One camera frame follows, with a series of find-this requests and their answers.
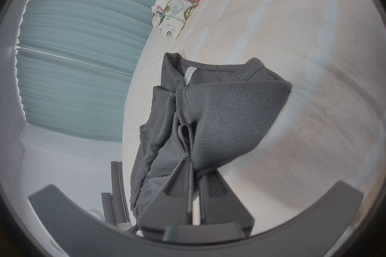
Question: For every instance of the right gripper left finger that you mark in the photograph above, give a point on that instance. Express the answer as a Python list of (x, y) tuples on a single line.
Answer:
[(175, 207)]

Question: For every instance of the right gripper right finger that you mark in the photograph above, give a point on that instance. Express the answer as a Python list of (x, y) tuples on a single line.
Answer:
[(223, 207)]

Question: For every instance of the black T-shirt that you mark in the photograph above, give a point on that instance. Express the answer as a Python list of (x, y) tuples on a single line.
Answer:
[(229, 117)]

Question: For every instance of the bed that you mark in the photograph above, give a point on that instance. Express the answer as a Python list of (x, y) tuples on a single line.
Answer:
[(271, 39)]

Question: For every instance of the black chest of drawers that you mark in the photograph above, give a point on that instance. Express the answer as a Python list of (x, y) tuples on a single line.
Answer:
[(119, 180)]

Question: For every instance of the black dressing table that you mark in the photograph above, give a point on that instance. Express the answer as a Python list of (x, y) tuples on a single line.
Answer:
[(106, 207)]

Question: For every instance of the blue-green curtain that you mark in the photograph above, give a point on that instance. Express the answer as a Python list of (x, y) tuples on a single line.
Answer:
[(90, 8), (75, 99)]

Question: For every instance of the white printed pyjama top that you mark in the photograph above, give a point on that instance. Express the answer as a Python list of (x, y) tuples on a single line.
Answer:
[(169, 18)]

